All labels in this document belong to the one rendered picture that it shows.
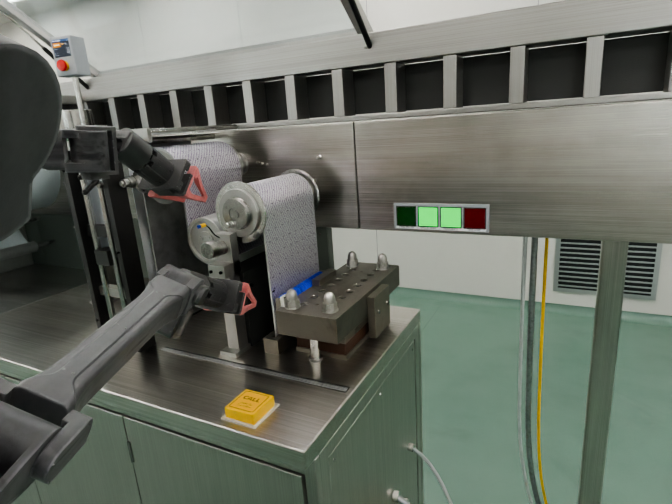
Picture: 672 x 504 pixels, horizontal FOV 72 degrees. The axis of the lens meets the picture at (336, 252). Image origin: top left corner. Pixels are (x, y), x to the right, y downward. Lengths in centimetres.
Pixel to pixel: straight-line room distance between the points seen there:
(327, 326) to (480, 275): 281
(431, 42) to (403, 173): 32
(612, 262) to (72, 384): 123
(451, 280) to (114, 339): 334
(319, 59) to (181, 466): 106
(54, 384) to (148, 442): 65
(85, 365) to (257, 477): 51
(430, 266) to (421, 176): 263
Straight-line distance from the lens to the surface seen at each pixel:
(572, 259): 364
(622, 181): 119
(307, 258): 127
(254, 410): 94
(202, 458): 111
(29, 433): 55
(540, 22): 120
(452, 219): 123
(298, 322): 107
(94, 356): 64
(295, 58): 139
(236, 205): 110
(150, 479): 130
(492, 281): 376
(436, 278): 386
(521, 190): 120
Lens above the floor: 144
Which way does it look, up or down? 16 degrees down
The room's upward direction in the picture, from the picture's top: 4 degrees counter-clockwise
